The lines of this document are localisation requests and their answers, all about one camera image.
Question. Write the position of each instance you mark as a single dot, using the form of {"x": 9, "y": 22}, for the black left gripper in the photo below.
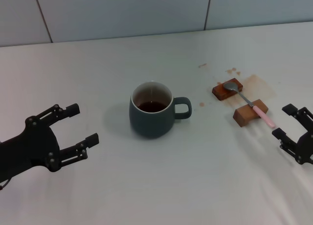
{"x": 31, "y": 149}

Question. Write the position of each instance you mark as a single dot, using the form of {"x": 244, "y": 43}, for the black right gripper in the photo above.
{"x": 306, "y": 146}

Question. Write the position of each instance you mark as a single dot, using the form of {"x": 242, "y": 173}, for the grey ceramic mug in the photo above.
{"x": 149, "y": 122}

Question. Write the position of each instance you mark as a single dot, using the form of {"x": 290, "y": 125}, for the light brown wooden block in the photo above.
{"x": 244, "y": 116}

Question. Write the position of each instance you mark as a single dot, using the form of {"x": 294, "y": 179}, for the dark brown wooden block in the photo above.
{"x": 223, "y": 93}

